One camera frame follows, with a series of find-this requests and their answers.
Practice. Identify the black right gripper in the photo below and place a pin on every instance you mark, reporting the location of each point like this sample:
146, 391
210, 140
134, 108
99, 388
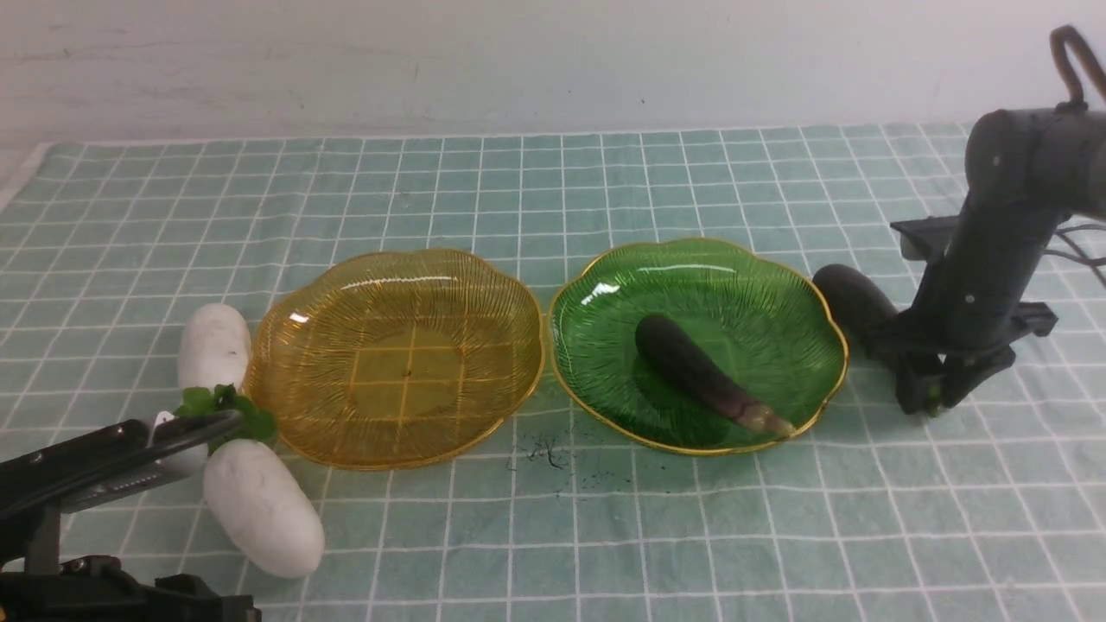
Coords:
968, 306

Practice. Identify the purple eggplant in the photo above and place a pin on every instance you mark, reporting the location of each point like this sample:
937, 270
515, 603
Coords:
865, 314
682, 364

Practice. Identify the white radish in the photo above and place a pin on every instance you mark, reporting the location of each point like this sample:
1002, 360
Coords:
215, 348
251, 492

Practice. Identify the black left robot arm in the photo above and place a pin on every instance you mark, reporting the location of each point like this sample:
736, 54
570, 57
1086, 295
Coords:
58, 566

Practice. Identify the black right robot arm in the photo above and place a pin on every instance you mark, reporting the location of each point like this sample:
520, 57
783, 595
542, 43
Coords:
1027, 173

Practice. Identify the green plastic plate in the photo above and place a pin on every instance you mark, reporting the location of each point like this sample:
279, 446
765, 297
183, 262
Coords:
761, 322

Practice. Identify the amber plastic plate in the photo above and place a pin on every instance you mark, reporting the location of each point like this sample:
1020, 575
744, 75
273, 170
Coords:
394, 360

